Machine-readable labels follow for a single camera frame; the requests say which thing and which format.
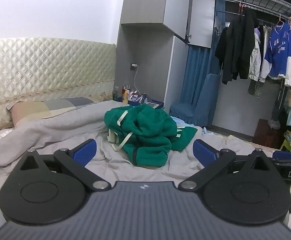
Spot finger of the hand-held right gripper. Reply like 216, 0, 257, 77
272, 151, 291, 166

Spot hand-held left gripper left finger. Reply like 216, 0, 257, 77
19, 139, 111, 192

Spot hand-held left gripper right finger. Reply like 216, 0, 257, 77
178, 139, 272, 192

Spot green hoodie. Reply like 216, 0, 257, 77
104, 104, 198, 167

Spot green plastic stool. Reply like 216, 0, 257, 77
279, 140, 291, 153

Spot light blue bed sheet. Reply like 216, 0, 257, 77
172, 116, 211, 135

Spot grey bed sheet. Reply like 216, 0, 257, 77
0, 100, 281, 205

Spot hanging jeans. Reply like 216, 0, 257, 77
268, 100, 286, 130

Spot blue covered chair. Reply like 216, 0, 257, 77
170, 74, 219, 128

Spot patchwork pillow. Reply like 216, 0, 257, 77
7, 97, 96, 126

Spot striped hanging garment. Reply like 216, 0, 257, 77
248, 80, 264, 97

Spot blue curtain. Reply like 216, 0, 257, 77
179, 0, 226, 128

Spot blue storage box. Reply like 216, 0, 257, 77
128, 94, 165, 110

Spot small cosmetic bottles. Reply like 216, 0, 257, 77
125, 85, 142, 102

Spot cream quilted headboard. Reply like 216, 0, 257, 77
0, 37, 117, 132

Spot white hanging jacket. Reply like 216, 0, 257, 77
248, 27, 268, 81

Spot blue and white jersey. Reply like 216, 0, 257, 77
259, 22, 291, 87

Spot black hanging jacket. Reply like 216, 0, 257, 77
215, 9, 258, 85

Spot white cabinet door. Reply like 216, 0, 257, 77
187, 0, 216, 48

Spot grey wardrobe cabinet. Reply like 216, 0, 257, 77
115, 0, 216, 110

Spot white charger cable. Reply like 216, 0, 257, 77
133, 66, 149, 103

